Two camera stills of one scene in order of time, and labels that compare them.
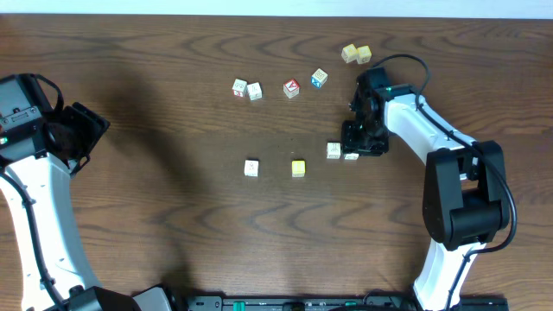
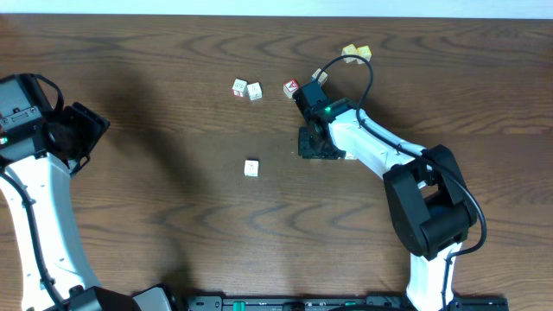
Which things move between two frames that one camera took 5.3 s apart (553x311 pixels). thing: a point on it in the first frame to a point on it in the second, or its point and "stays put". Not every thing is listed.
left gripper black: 87,128 stays put
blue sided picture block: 319,78 stays put
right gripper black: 350,144 to 307,151
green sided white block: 351,156 stays put
